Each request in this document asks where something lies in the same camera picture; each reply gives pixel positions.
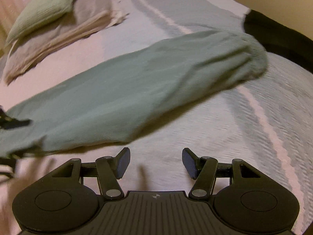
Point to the grey striped pink bedspread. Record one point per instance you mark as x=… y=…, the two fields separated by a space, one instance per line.
x=220 y=139

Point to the black garment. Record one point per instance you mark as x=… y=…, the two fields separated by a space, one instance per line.
x=276 y=34

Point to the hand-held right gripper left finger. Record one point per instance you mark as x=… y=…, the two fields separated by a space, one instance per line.
x=123 y=162

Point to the beige folded blanket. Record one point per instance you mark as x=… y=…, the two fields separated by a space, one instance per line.
x=61 y=36

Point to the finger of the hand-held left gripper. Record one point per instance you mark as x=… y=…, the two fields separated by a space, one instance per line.
x=14 y=123
x=6 y=164

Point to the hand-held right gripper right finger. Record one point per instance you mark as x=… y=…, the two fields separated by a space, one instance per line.
x=189 y=161

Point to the green pillow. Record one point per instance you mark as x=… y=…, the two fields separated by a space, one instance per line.
x=41 y=9

